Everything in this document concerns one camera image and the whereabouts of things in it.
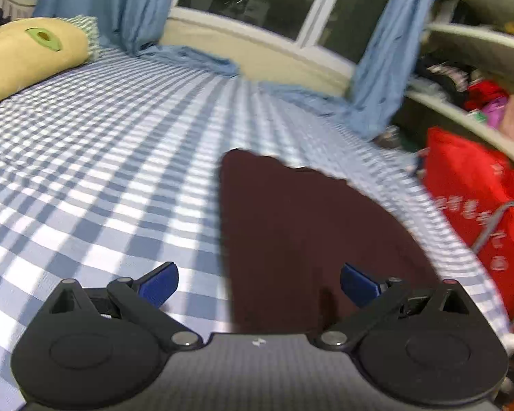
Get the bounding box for blue white checked bedsheet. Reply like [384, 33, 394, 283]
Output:
[0, 49, 511, 410]

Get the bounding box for blue star curtain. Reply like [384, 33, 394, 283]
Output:
[31, 0, 187, 55]
[346, 0, 433, 140]

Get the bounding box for dark maroon t-shirt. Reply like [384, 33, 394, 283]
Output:
[219, 149, 438, 334]

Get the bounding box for green checked pillow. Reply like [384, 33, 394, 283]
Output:
[62, 15, 100, 62]

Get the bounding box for clothes pile on shelf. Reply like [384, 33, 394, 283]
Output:
[414, 57, 510, 111]

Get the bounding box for white wall shelf unit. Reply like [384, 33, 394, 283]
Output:
[394, 0, 514, 163]

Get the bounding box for yellow avocado print quilt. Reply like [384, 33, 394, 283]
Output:
[0, 18, 90, 102]

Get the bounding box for chrome metal cart frame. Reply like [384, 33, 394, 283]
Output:
[471, 200, 514, 327]

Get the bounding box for right blue star curtain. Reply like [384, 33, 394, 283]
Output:
[346, 0, 433, 140]

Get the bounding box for pink handbag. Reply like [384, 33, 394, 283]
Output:
[481, 97, 509, 129]

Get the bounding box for left blue star curtain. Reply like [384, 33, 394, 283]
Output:
[31, 0, 187, 55]

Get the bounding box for white framed window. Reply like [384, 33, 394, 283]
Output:
[161, 0, 387, 79]

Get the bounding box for red fabric tote bag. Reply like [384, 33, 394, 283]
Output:
[423, 126, 514, 322]

